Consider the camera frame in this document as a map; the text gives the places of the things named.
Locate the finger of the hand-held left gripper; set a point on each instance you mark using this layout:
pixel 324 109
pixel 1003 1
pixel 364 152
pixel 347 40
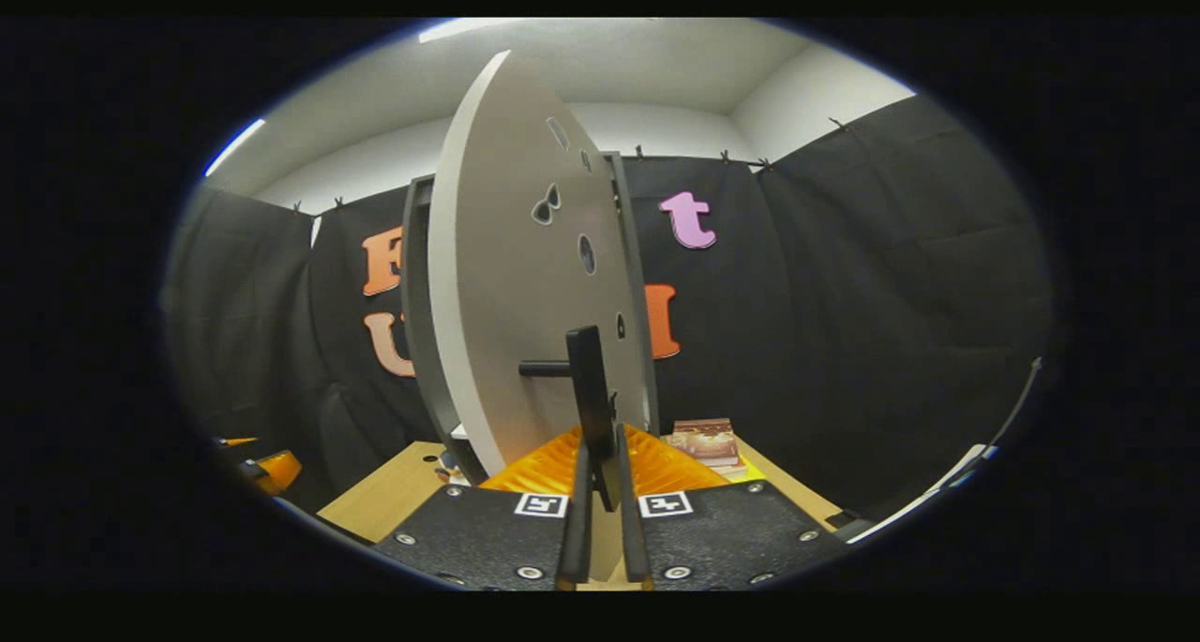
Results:
pixel 279 471
pixel 239 440

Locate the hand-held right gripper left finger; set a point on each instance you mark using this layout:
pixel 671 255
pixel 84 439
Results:
pixel 574 539

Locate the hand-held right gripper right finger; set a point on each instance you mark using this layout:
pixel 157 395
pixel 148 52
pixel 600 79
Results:
pixel 633 539

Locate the grey cabinet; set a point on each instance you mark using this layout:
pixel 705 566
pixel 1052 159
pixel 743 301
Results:
pixel 417 342

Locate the white cabinet door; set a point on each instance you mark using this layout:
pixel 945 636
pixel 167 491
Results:
pixel 506 295

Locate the brown cover book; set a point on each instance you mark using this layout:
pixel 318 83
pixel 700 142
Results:
pixel 705 440

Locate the penguin plush toy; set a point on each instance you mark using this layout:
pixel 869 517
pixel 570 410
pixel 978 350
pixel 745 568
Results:
pixel 455 476

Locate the ceiling light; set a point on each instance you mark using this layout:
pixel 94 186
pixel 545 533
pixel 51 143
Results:
pixel 234 145
pixel 459 29

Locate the black backdrop cloth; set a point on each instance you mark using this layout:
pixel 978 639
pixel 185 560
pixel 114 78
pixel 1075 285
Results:
pixel 844 323

